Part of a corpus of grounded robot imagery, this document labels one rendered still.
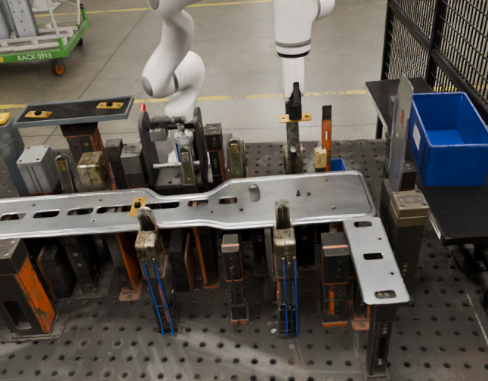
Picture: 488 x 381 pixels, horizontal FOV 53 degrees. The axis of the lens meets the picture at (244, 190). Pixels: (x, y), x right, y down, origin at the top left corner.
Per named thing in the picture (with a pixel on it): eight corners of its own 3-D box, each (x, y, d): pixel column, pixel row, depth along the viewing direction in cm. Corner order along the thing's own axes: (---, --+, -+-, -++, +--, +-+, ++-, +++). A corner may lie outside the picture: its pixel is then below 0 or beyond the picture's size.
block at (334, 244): (318, 330, 139) (319, 259, 122) (313, 299, 148) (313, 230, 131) (352, 328, 138) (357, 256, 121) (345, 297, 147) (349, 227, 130)
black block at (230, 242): (227, 331, 141) (214, 258, 124) (227, 302, 150) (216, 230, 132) (254, 329, 141) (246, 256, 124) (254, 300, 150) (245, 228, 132)
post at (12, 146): (30, 230, 186) (-16, 128, 160) (37, 217, 192) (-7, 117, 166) (50, 228, 186) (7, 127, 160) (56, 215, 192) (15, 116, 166)
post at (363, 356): (366, 391, 123) (375, 316, 106) (358, 353, 132) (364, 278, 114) (392, 389, 122) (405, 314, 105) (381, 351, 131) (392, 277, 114)
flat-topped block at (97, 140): (94, 225, 185) (57, 120, 158) (99, 212, 191) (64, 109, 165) (120, 224, 185) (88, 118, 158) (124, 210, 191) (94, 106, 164)
